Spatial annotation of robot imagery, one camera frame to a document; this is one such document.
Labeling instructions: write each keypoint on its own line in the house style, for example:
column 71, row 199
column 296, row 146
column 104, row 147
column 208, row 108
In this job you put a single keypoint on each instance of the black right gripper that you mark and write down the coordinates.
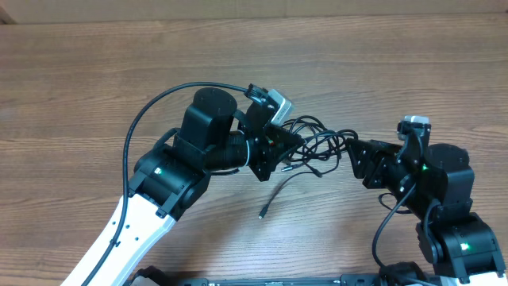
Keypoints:
column 375, row 164

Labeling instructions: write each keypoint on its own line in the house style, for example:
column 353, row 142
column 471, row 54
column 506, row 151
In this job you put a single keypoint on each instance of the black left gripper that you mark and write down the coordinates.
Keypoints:
column 271, row 150

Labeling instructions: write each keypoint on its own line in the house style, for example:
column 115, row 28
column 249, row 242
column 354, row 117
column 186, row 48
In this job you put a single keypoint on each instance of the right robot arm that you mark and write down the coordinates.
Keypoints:
column 434, row 182

